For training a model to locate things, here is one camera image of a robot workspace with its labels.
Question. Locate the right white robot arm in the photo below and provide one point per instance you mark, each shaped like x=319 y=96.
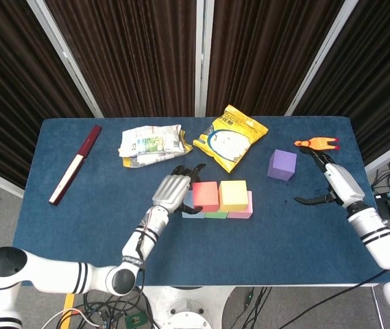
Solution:
x=383 y=240

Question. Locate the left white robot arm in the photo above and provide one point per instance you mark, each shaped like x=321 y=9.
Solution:
x=61 y=274

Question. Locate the green cube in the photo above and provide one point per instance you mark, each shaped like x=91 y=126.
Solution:
x=217 y=215

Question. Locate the white green-print snack bag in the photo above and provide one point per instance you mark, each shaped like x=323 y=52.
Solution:
x=150 y=140

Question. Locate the pink cube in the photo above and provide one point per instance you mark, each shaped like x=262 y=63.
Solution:
x=241 y=215

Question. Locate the yellow cube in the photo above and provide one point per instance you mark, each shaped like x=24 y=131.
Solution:
x=233 y=195

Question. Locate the light blue cube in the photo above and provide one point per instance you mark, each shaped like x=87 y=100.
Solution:
x=193 y=216

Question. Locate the red cube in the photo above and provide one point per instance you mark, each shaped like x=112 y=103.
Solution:
x=205 y=195

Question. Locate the blue table cloth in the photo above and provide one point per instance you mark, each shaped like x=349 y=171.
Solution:
x=249 y=253

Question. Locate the purple cube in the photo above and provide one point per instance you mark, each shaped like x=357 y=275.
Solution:
x=282 y=164

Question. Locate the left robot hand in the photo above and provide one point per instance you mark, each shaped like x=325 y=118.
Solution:
x=170 y=192

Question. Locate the orange rubber chicken toy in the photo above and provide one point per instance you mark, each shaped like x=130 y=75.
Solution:
x=316 y=144

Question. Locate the maroon and white long box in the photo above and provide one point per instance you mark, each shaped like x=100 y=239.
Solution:
x=74 y=166

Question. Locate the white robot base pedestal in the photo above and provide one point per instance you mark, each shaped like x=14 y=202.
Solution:
x=184 y=308

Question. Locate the dark brown curtain partition panel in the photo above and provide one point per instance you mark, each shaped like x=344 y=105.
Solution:
x=266 y=51
x=129 y=51
x=9 y=85
x=369 y=68

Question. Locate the yellow floor tape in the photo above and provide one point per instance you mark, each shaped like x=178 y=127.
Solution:
x=68 y=308

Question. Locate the yellow-edged crumpled clear bag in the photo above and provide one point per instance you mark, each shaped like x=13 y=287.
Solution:
x=153 y=159

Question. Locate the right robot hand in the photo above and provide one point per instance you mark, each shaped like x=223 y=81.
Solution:
x=345 y=185

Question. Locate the yellow snack bag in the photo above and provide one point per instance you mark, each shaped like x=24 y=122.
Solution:
x=227 y=140

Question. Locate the green circuit board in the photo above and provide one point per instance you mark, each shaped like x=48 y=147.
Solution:
x=135 y=319

